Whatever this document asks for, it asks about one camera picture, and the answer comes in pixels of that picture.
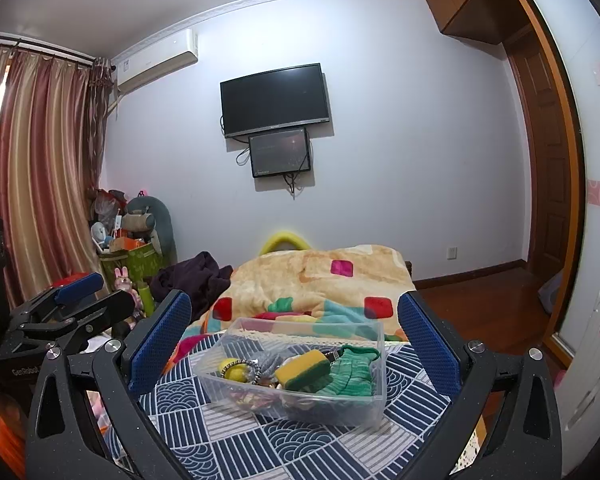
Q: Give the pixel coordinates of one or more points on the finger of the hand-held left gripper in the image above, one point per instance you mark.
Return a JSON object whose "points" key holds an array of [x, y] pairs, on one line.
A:
{"points": [[95, 312], [77, 287]]}

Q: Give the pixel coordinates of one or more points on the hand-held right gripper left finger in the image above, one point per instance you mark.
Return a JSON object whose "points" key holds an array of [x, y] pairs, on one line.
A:
{"points": [[160, 342]]}

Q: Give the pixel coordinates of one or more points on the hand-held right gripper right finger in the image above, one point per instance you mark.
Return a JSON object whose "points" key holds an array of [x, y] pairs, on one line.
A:
{"points": [[427, 342]]}

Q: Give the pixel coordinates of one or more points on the green knitted cloth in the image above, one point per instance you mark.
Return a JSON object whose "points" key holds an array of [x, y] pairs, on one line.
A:
{"points": [[355, 370]]}

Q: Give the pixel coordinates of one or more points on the yellow plush ball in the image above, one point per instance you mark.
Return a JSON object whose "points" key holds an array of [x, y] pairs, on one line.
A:
{"points": [[235, 372]]}

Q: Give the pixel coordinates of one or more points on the floral fabric scrunchie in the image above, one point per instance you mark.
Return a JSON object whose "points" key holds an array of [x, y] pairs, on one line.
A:
{"points": [[247, 397]]}

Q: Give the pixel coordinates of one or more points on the yellow green sponge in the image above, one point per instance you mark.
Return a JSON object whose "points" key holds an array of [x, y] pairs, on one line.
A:
{"points": [[302, 370]]}

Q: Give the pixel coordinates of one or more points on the clear plastic storage box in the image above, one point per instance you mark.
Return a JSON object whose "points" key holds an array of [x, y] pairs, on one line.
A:
{"points": [[290, 400]]}

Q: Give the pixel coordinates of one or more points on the pink rabbit toy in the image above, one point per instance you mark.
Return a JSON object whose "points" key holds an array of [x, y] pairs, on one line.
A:
{"points": [[126, 285]]}

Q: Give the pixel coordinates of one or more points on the green bottle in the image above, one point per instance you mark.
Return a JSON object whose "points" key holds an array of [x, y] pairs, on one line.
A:
{"points": [[146, 300]]}

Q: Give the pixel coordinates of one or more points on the green storage box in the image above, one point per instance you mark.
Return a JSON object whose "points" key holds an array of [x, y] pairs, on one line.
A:
{"points": [[135, 260]]}

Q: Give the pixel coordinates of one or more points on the dark purple cloth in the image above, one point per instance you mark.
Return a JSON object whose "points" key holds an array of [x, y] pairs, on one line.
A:
{"points": [[195, 280]]}

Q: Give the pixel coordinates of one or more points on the grey plush toy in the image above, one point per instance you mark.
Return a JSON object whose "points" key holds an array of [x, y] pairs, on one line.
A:
{"points": [[150, 220]]}

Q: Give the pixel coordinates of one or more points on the striped brown curtain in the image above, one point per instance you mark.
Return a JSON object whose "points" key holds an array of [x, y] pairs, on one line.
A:
{"points": [[35, 170]]}

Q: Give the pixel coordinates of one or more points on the beige colourful patch blanket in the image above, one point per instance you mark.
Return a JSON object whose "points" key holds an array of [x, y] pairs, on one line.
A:
{"points": [[300, 275]]}

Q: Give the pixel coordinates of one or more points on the blue white patterned bedsheet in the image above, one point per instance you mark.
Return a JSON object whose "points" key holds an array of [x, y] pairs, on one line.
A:
{"points": [[300, 450]]}

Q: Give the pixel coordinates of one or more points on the white radiator heater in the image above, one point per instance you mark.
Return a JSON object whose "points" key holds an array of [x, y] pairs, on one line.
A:
{"points": [[595, 355]]}

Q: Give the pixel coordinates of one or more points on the white air conditioner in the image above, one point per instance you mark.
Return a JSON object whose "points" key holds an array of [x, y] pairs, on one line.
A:
{"points": [[155, 62]]}

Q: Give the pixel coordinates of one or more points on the white wall socket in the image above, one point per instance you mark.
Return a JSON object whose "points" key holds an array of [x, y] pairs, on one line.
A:
{"points": [[452, 252]]}

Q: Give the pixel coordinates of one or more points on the small black wall monitor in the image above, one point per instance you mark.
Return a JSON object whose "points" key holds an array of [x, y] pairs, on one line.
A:
{"points": [[280, 154]]}

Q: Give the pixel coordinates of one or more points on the black wall television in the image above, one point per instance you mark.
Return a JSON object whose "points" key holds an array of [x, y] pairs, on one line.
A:
{"points": [[275, 100]]}

